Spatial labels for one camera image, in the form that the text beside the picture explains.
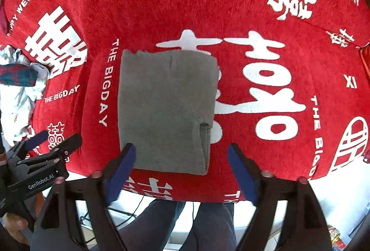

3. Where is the person's right leg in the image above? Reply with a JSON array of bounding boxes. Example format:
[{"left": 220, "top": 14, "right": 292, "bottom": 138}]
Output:
[{"left": 185, "top": 202, "right": 237, "bottom": 251}]

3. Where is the colourful small packet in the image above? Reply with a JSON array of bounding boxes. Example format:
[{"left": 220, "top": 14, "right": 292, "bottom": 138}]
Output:
[{"left": 329, "top": 226, "right": 347, "bottom": 250}]

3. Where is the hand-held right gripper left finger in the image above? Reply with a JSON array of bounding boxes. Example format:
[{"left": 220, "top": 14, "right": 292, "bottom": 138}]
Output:
[{"left": 30, "top": 143, "right": 137, "bottom": 251}]

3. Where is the black floor cable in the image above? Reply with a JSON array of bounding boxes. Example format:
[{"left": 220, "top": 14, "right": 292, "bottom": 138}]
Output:
[{"left": 79, "top": 196, "right": 146, "bottom": 230}]

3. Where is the red fabric item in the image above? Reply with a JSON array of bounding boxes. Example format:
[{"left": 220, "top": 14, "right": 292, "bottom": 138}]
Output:
[{"left": 358, "top": 43, "right": 370, "bottom": 81}]

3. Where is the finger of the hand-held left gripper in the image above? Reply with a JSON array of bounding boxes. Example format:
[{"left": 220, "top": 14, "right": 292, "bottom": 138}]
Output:
[
  {"left": 7, "top": 130, "right": 49, "bottom": 158},
  {"left": 40, "top": 133, "right": 83, "bottom": 162}
]

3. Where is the person's left leg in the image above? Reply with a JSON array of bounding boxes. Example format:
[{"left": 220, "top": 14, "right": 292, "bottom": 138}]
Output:
[{"left": 118, "top": 199, "right": 186, "bottom": 251}]

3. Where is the white floral cloth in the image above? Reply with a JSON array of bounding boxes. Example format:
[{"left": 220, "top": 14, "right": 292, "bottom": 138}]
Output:
[{"left": 0, "top": 45, "right": 52, "bottom": 159}]

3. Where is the dark plaid cloth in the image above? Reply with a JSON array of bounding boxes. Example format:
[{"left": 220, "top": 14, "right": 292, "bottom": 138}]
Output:
[{"left": 0, "top": 64, "right": 39, "bottom": 87}]

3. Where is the person's left hand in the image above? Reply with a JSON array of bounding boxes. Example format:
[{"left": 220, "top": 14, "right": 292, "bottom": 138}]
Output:
[{"left": 1, "top": 213, "right": 32, "bottom": 245}]

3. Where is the red printed blanket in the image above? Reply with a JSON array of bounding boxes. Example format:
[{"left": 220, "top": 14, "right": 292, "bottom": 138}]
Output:
[{"left": 0, "top": 0, "right": 370, "bottom": 204}]

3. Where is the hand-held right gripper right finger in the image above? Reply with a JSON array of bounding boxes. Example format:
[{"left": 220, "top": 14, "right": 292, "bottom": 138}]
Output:
[{"left": 227, "top": 143, "right": 333, "bottom": 251}]

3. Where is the grey small garment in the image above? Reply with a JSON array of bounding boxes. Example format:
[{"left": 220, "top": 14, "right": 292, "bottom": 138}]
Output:
[{"left": 117, "top": 49, "right": 219, "bottom": 176}]

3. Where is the person's leg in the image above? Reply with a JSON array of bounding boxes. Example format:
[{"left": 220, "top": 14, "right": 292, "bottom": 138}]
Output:
[
  {"left": 118, "top": 199, "right": 186, "bottom": 251},
  {"left": 185, "top": 202, "right": 237, "bottom": 251}
]

